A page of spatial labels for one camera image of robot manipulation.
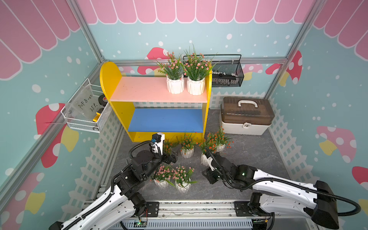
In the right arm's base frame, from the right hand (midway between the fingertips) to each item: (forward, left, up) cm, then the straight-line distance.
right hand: (203, 173), depth 76 cm
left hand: (+9, +15, +15) cm, 23 cm away
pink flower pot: (-3, +11, +4) cm, 12 cm away
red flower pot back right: (+20, -11, +1) cm, 22 cm away
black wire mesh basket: (+56, -18, +24) cm, 63 cm away
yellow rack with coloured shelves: (+62, +46, -12) cm, 79 cm away
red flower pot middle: (+15, +8, +4) cm, 18 cm away
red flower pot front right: (+14, -4, +5) cm, 16 cm away
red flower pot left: (+14, +20, +4) cm, 25 cm away
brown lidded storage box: (+31, -28, +10) cm, 43 cm away
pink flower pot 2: (-2, +21, +3) cm, 21 cm away
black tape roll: (+33, +55, +23) cm, 68 cm away
